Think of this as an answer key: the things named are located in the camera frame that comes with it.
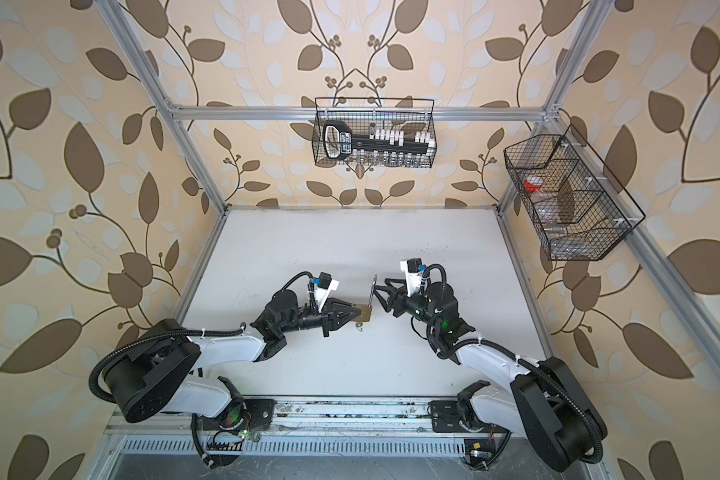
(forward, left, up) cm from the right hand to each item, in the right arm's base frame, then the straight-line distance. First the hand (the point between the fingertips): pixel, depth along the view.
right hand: (380, 287), depth 79 cm
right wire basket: (+10, -49, +18) cm, 54 cm away
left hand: (-7, +5, 0) cm, 9 cm away
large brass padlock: (-6, +4, -1) cm, 7 cm away
